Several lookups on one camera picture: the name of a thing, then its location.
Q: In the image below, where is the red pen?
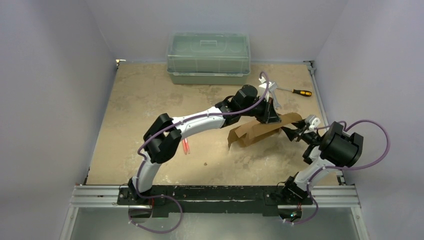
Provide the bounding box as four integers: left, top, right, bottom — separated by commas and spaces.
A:
184, 138, 191, 154
181, 139, 188, 155

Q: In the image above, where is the aluminium frame extrusion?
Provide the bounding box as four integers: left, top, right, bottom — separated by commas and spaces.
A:
70, 185, 360, 209

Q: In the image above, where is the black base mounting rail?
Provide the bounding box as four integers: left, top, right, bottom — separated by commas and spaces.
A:
117, 184, 314, 219

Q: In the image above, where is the grey corner cable conduit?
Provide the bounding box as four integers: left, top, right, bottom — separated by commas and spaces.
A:
304, 60, 347, 186

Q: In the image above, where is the green clear-lid plastic toolbox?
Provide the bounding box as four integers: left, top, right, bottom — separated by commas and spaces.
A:
166, 32, 251, 86

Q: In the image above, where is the brown cardboard box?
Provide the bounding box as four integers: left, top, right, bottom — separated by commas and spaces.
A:
227, 112, 302, 149

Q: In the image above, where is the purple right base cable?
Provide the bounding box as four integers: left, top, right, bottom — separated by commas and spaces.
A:
282, 193, 320, 226

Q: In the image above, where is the black yellow handled screwdriver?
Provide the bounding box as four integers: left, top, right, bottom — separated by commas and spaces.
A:
277, 87, 313, 97

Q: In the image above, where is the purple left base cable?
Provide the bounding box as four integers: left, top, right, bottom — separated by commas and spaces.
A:
127, 194, 184, 234

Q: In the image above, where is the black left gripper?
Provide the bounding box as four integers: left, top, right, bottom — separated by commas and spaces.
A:
240, 96, 281, 125

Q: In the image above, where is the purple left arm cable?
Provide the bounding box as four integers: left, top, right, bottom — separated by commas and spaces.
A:
134, 71, 271, 200

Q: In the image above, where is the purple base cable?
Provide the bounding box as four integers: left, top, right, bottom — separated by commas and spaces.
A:
127, 194, 184, 234
282, 193, 320, 226

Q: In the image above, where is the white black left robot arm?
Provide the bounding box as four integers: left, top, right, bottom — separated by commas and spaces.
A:
128, 82, 281, 205

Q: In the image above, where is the silver open-end wrench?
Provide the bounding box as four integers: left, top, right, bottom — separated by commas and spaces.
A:
268, 82, 282, 110

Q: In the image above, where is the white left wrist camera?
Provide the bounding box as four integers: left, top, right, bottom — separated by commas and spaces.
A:
257, 76, 276, 102

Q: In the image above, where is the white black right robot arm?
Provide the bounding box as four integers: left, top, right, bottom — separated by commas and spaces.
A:
280, 120, 364, 204

